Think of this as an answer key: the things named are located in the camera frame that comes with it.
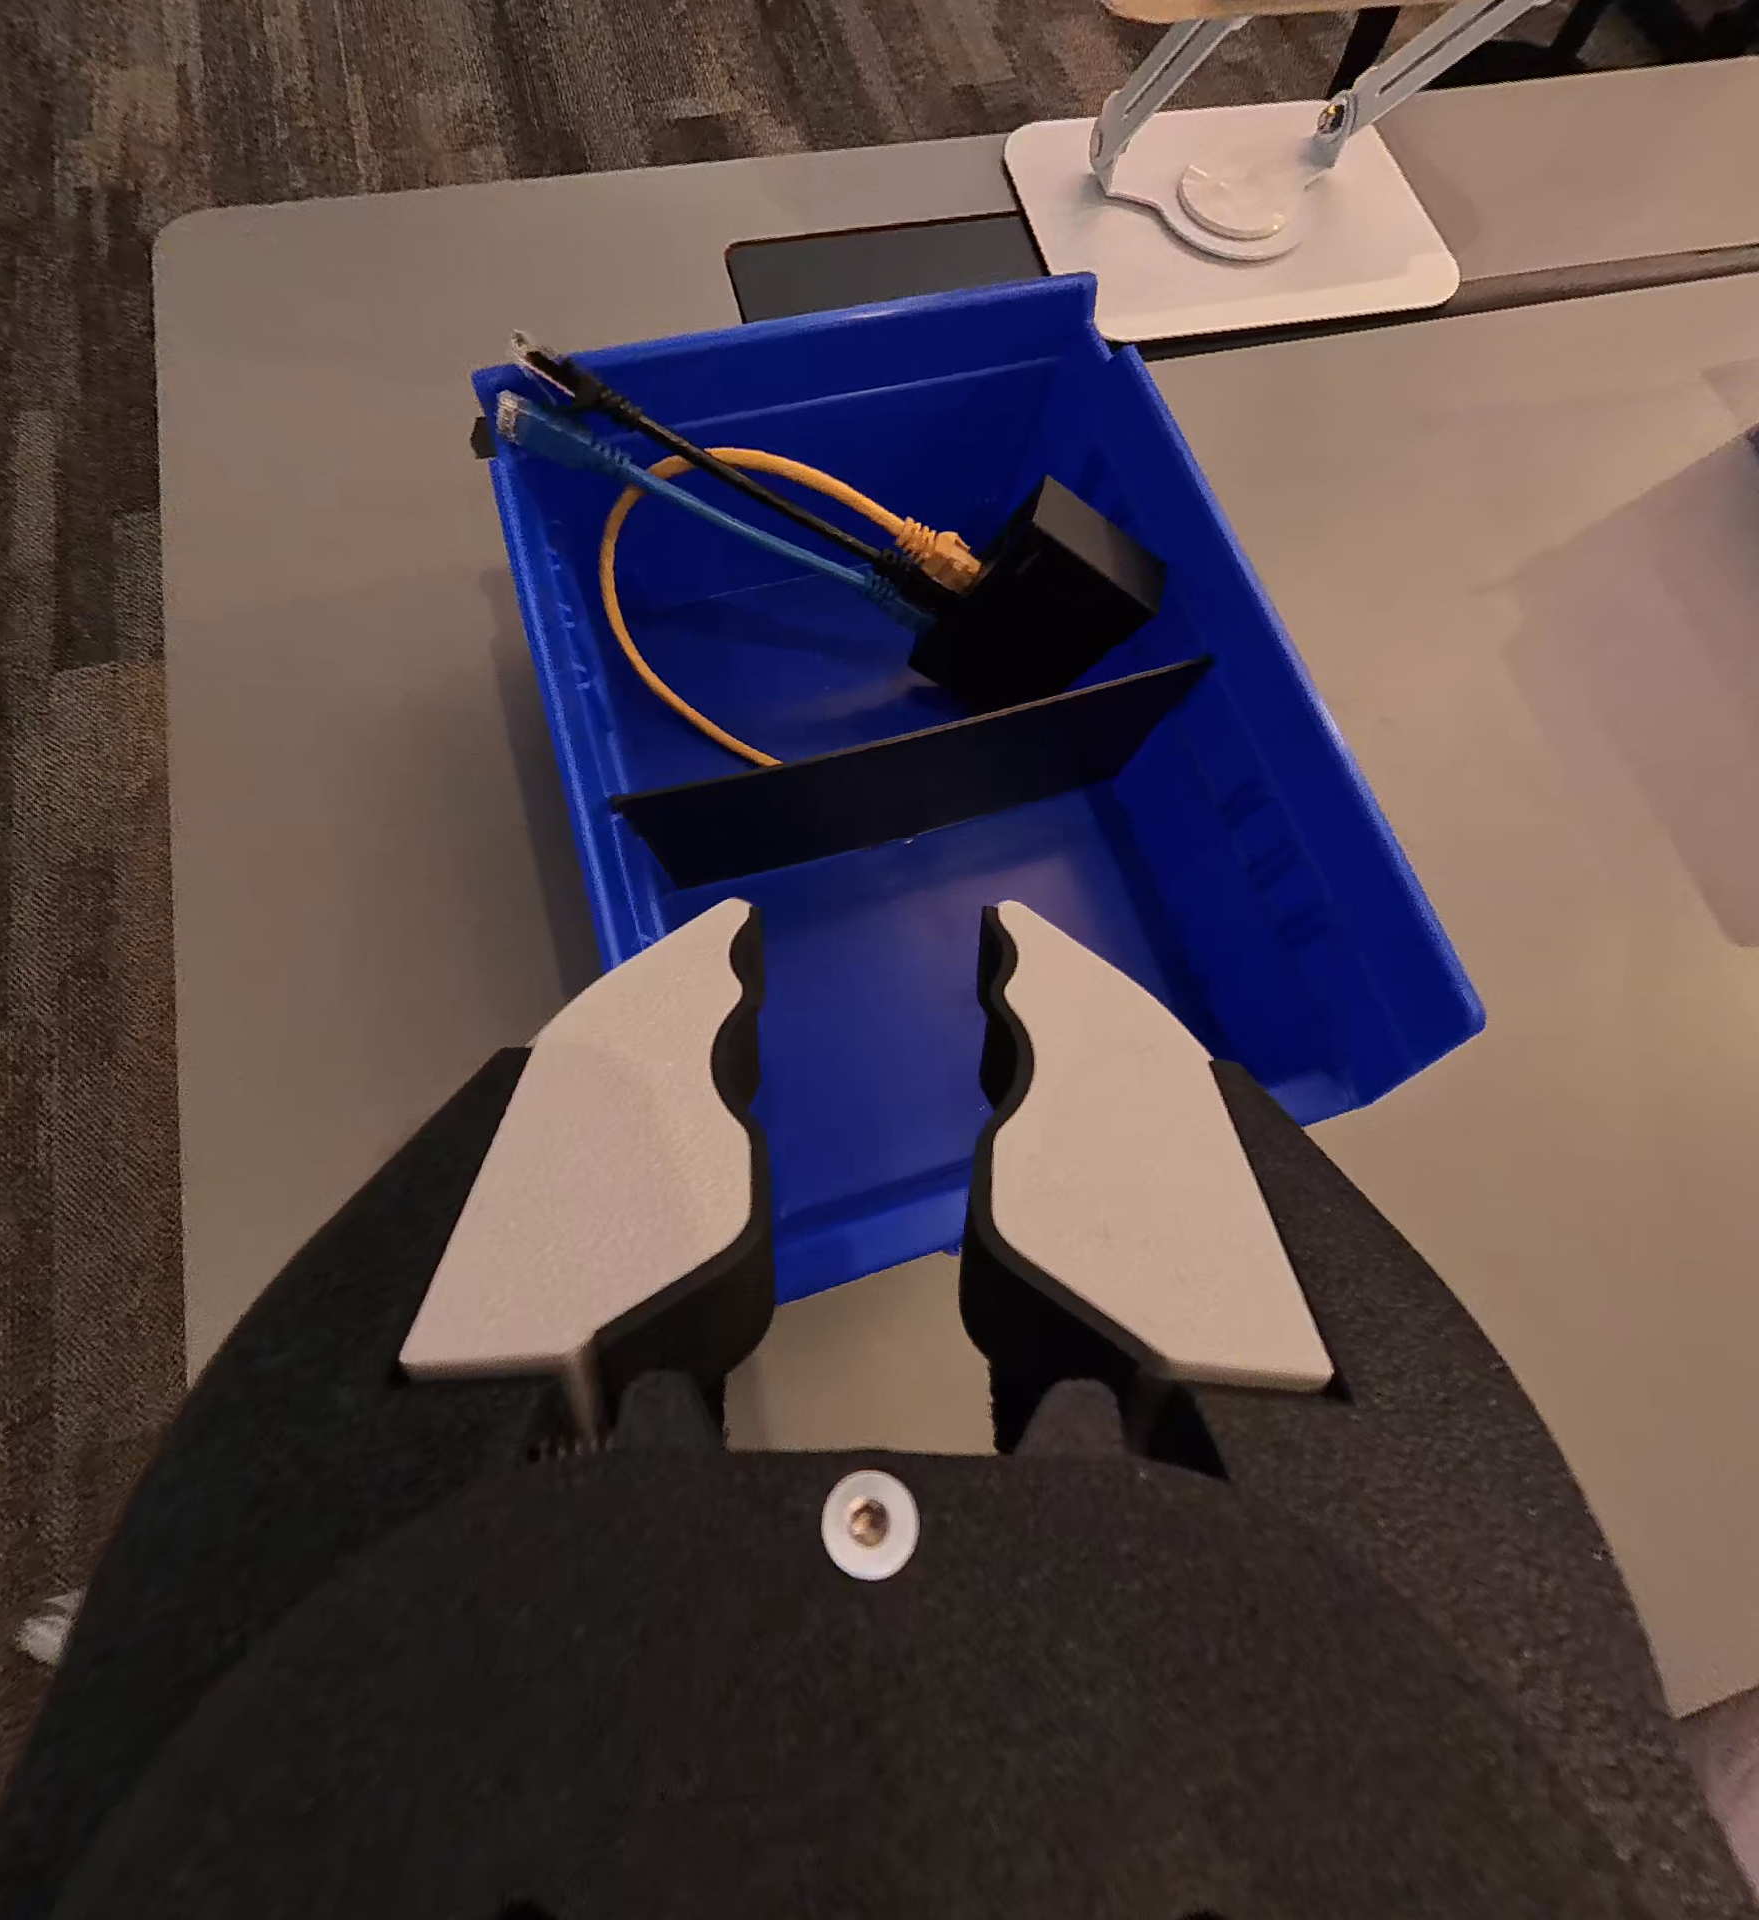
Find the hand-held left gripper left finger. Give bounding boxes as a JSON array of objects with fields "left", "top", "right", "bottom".
[{"left": 399, "top": 895, "right": 779, "bottom": 1448}]

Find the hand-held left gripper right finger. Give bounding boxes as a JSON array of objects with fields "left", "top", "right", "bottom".
[{"left": 962, "top": 900, "right": 1338, "bottom": 1459}]

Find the blue plastic bin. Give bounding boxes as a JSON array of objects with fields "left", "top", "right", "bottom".
[{"left": 469, "top": 274, "right": 1488, "bottom": 1309}]

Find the yellow ethernet cable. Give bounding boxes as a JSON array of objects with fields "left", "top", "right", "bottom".
[{"left": 601, "top": 451, "right": 988, "bottom": 775}]

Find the black network switch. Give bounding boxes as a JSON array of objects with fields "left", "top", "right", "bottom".
[{"left": 908, "top": 474, "right": 1168, "bottom": 699}]

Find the blue ethernet cable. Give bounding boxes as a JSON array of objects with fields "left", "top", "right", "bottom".
[{"left": 495, "top": 391, "right": 894, "bottom": 619}]

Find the black ethernet cable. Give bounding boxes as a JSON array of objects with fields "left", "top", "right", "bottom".
[{"left": 507, "top": 330, "right": 924, "bottom": 597}]

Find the dark rectangular table panel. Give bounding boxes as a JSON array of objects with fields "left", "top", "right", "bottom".
[{"left": 729, "top": 210, "right": 1054, "bottom": 326}]

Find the white stand base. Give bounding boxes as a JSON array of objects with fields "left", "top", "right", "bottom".
[{"left": 1002, "top": 101, "right": 1462, "bottom": 343}]

